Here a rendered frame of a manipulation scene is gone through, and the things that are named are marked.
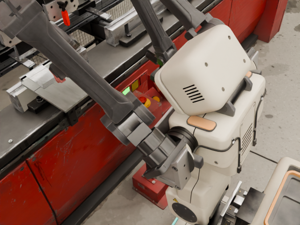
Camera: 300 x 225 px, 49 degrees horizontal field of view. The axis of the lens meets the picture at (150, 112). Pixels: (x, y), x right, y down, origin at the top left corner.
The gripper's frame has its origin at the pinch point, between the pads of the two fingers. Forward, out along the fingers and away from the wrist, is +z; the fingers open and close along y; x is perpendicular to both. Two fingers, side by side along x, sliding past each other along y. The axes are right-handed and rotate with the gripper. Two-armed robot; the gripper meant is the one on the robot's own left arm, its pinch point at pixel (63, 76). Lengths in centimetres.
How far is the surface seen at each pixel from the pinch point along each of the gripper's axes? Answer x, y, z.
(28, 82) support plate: -10.3, 5.9, 14.5
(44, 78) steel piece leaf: -7.2, 0.8, 12.4
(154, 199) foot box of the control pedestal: 70, -24, 80
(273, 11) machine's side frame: 40, -216, 65
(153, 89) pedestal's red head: 24, -41, 24
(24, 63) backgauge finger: -19.9, -0.4, 19.8
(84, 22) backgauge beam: -29, -48, 37
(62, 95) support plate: 4.1, 3.1, 5.9
